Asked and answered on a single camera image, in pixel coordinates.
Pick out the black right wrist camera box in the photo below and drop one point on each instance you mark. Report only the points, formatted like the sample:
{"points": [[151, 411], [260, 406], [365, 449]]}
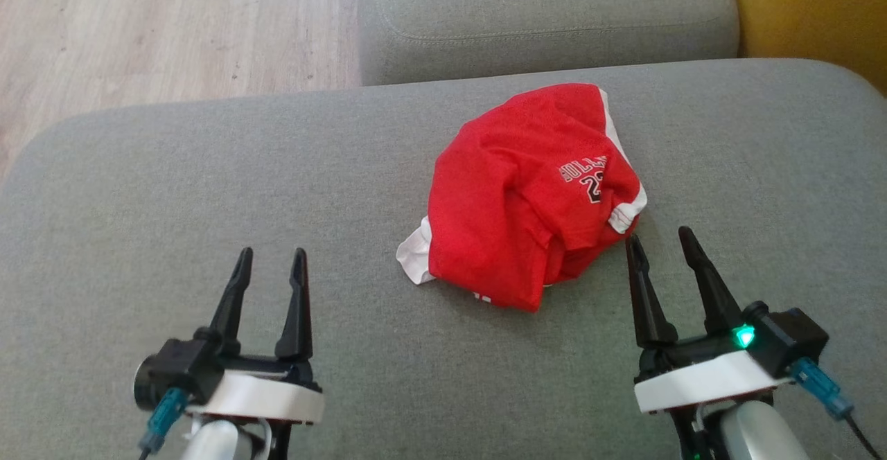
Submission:
{"points": [[790, 339]]}

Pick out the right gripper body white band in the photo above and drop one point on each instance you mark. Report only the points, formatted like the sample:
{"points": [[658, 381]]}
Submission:
{"points": [[700, 380]]}

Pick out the long grey sofa seat cushion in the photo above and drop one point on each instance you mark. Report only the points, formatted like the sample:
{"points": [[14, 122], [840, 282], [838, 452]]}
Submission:
{"points": [[554, 3]]}

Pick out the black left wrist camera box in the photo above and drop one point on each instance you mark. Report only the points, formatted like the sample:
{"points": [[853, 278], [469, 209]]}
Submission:
{"points": [[180, 366]]}

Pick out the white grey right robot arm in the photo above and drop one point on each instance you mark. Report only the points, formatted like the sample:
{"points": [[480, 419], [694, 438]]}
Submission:
{"points": [[755, 432]]}

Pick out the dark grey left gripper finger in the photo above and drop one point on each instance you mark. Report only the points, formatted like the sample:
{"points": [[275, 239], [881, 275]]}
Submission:
{"points": [[232, 301], [296, 307]]}

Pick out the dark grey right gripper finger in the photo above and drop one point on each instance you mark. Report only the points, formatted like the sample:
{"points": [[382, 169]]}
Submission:
{"points": [[648, 301], [710, 294]]}

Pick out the red white basketball garment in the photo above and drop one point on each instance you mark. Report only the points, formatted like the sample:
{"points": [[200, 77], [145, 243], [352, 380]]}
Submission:
{"points": [[499, 224]]}

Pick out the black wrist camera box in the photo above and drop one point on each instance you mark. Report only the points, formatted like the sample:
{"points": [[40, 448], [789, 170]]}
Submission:
{"points": [[790, 339], [180, 366]]}

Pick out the wide yellow sofa backrest cushion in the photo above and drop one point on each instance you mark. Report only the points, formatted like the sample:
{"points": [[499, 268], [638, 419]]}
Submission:
{"points": [[818, 10]]}

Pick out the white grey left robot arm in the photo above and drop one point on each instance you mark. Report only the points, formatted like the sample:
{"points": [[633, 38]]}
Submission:
{"points": [[211, 443]]}

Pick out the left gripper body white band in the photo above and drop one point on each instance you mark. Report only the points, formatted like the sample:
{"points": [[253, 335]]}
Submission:
{"points": [[270, 397]]}

